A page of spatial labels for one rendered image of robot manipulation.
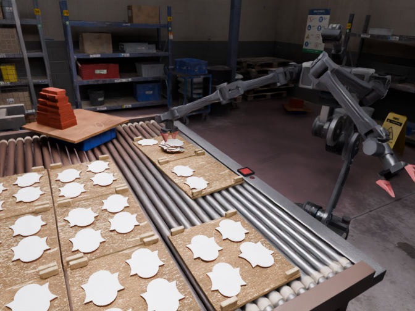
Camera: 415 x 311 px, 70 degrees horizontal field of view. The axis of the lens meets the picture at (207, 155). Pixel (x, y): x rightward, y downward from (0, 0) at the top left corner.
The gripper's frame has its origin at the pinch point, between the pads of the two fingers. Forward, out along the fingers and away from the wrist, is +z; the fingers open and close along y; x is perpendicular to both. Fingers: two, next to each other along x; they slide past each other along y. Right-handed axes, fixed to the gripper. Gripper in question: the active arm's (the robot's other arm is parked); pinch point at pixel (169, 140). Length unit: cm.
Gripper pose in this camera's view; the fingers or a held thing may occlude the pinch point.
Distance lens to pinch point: 202.2
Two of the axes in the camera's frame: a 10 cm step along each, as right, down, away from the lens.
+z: -0.5, 9.0, 4.4
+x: 7.6, 3.2, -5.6
